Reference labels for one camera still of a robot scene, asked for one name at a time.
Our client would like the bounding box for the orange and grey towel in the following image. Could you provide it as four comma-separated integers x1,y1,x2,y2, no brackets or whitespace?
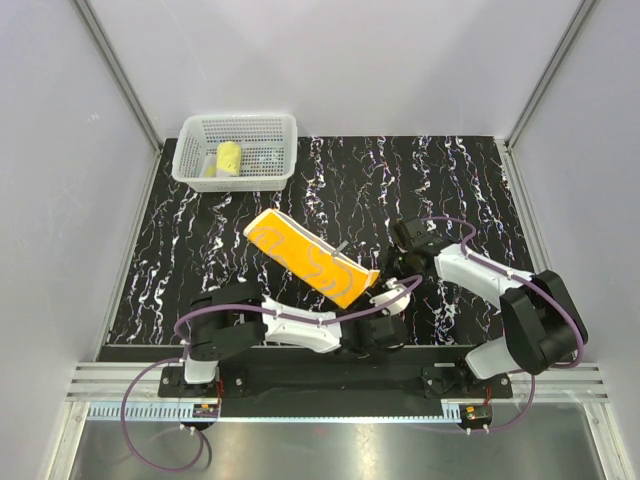
243,209,380,309

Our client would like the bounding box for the yellow-green and grey towel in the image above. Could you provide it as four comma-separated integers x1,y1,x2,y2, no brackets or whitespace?
201,141,242,178

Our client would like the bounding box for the white plastic mesh basket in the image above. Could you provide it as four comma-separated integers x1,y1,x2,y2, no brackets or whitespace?
172,114,298,193

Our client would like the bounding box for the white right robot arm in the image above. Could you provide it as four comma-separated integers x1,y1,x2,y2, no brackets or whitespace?
384,218,588,397

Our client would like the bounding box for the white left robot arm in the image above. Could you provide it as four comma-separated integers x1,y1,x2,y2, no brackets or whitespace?
175,279,411,396

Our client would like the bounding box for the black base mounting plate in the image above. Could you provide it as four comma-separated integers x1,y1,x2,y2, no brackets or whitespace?
158,346,513,412

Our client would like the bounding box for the right orange connector box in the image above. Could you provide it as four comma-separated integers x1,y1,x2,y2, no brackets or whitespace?
461,405,493,424

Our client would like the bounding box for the orange connector box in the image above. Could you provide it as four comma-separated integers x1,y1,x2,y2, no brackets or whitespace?
193,403,220,419
461,405,493,424

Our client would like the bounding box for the left orange connector box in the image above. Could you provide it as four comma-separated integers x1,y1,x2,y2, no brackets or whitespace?
193,403,220,419

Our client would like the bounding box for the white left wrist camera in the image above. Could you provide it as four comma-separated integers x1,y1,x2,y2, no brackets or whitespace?
369,278,411,316

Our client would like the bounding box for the slotted cable duct rail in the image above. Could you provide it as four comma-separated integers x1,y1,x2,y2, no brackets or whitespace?
88,401,461,424

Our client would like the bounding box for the right aluminium frame post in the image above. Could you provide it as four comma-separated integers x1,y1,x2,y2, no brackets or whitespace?
504,0,599,151

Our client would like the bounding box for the aluminium frame post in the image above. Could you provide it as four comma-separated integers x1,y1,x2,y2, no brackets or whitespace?
504,0,599,151
70,0,164,152

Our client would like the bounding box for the left aluminium frame post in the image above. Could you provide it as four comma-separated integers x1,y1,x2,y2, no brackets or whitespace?
70,0,164,152

